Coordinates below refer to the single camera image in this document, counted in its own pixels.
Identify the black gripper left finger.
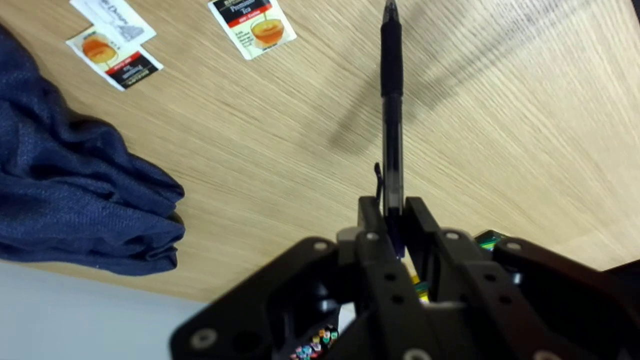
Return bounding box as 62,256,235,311
167,193,430,360

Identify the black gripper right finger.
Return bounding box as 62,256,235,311
404,196,640,360

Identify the dark blue cloth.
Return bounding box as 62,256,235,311
0,21,188,277

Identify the orange black tea packet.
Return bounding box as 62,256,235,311
205,0,299,61
63,25,165,91

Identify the white paper sachet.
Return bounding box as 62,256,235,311
67,0,157,48

